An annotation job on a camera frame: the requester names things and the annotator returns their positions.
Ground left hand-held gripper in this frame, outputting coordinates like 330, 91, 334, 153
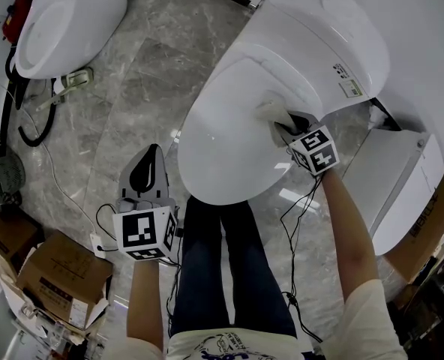
112, 143, 181, 264

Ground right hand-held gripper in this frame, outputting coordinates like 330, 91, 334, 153
271, 110, 339, 176

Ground white fluffy cloth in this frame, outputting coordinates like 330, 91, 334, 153
252, 100, 296, 150

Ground white toilet lid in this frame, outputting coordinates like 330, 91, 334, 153
176, 45, 319, 206

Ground person's left forearm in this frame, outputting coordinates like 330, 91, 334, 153
126, 257, 170, 347

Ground person's right forearm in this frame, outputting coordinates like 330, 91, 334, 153
318, 169, 380, 302

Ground white toilet with tank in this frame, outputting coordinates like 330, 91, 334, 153
176, 0, 391, 206

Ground white tankless toilet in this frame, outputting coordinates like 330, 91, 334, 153
341, 127, 444, 257

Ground white egg-shaped toilet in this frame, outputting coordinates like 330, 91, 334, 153
14, 0, 128, 80

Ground white power strip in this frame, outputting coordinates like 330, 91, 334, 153
89, 232, 107, 259

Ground crumpled white tissue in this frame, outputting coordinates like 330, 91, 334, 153
367, 102, 391, 129

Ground person's dark blue jeans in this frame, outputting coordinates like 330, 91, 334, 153
171, 195, 298, 339

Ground labelled cardboard box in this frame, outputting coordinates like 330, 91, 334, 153
16, 229, 113, 330

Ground dark green small fan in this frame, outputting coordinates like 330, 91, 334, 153
0, 154, 27, 212

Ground plain cardboard box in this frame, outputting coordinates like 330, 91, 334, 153
0, 211, 46, 277

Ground large open cardboard box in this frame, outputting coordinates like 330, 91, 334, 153
385, 166, 444, 285

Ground pile of white grey parts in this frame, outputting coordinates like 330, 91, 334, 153
13, 298, 109, 356

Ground person's white printed shirt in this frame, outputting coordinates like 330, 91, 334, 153
126, 277, 409, 360

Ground red machine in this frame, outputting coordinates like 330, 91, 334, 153
2, 0, 35, 45

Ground dark equipment pile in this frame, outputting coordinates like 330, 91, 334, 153
388, 238, 444, 360

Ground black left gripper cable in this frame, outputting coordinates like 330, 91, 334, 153
95, 202, 188, 329

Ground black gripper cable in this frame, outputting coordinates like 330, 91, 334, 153
95, 202, 188, 329
280, 174, 325, 344

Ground white floor cable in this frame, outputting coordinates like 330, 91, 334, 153
17, 103, 98, 236

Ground black hose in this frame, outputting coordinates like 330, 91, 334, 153
0, 41, 58, 155

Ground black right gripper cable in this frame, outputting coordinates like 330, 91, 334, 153
280, 174, 325, 344

